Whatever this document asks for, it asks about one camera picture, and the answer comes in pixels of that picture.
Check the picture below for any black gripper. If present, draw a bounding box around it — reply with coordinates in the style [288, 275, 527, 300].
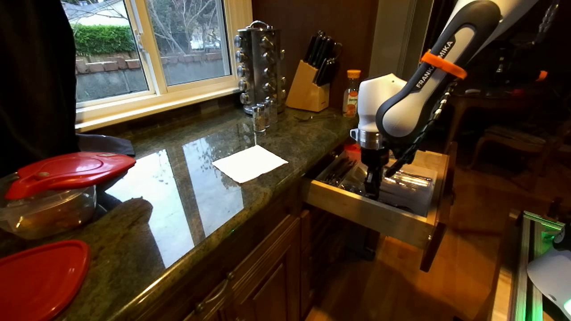
[361, 145, 393, 202]

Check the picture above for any grey cutlery tray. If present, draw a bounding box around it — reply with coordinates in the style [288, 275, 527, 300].
[329, 155, 443, 218]

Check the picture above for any wooden kitchen drawer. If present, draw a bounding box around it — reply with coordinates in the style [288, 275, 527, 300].
[302, 146, 456, 275]

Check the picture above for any long silver serving utensil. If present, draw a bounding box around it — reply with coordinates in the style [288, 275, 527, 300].
[327, 155, 363, 187]

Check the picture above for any red measuring cup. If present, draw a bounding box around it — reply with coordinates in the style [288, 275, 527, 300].
[343, 141, 363, 164]

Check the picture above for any bottle with orange label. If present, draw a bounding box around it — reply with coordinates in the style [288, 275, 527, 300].
[343, 68, 365, 118]

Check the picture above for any wooden knife block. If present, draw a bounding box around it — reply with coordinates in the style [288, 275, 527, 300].
[284, 59, 333, 114]

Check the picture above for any white paper napkin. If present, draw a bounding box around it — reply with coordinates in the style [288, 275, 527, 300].
[211, 143, 290, 186]

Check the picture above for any glass spice jar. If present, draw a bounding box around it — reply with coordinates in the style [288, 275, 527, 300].
[250, 100, 272, 136]
[238, 95, 256, 121]

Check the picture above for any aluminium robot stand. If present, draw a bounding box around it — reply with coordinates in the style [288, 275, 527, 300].
[509, 209, 571, 321]

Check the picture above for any glass container with red lid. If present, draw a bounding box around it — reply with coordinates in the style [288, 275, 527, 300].
[0, 150, 138, 241]

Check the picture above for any flat red lid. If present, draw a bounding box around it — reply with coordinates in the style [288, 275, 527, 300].
[0, 239, 93, 321]

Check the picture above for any dark curtain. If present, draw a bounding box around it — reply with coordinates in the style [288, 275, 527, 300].
[0, 0, 138, 178]

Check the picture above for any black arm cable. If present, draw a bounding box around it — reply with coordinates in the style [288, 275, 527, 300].
[386, 79, 463, 177]

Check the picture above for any black handled knife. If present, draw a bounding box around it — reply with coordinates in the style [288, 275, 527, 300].
[315, 34, 336, 71]
[304, 30, 324, 64]
[322, 41, 345, 86]

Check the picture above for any white window frame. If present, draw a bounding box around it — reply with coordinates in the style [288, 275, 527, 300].
[60, 0, 256, 134]

